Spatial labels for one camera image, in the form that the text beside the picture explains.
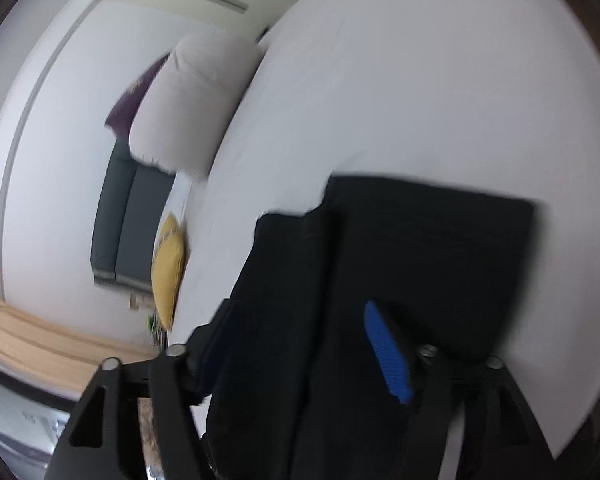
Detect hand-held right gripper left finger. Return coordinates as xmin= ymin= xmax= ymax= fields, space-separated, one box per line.
xmin=45 ymin=299 xmax=239 ymax=480

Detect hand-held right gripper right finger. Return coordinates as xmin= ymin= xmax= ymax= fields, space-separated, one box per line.
xmin=363 ymin=299 xmax=557 ymax=480

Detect black pants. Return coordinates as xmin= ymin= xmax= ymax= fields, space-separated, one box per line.
xmin=202 ymin=174 xmax=536 ymax=480

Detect yellow pillow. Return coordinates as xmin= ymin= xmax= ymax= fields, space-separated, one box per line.
xmin=151 ymin=212 xmax=189 ymax=331

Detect grey padded headboard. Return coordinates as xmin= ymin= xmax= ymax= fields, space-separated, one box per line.
xmin=91 ymin=137 xmax=179 ymax=294

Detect wooden bedside shelf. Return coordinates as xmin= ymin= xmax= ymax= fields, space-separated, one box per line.
xmin=0 ymin=300 xmax=157 ymax=406

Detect white pillow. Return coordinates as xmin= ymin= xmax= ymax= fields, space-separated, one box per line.
xmin=129 ymin=35 xmax=269 ymax=179

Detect bed with white sheet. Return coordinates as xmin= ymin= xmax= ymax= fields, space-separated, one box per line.
xmin=167 ymin=0 xmax=600 ymax=461

